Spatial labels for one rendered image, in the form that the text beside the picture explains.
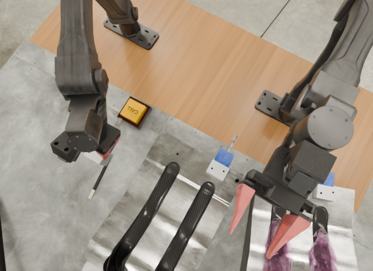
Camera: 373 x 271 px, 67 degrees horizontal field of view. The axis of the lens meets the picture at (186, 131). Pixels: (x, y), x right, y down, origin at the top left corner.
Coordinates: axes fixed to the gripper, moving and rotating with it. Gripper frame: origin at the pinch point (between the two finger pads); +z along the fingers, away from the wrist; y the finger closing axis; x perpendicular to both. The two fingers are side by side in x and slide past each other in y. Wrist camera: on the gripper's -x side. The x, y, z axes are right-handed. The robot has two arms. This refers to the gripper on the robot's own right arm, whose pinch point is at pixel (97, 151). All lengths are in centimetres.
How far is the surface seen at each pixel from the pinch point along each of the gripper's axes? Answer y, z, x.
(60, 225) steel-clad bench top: -3.5, 24.3, -14.7
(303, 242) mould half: 57, 3, 8
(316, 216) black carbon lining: 58, 2, 16
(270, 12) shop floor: 12, 24, 163
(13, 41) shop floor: -134, 71, 75
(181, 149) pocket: 17.7, 2.0, 14.5
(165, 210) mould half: 22.2, 7.6, -1.2
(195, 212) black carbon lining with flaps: 29.5, 6.4, 1.8
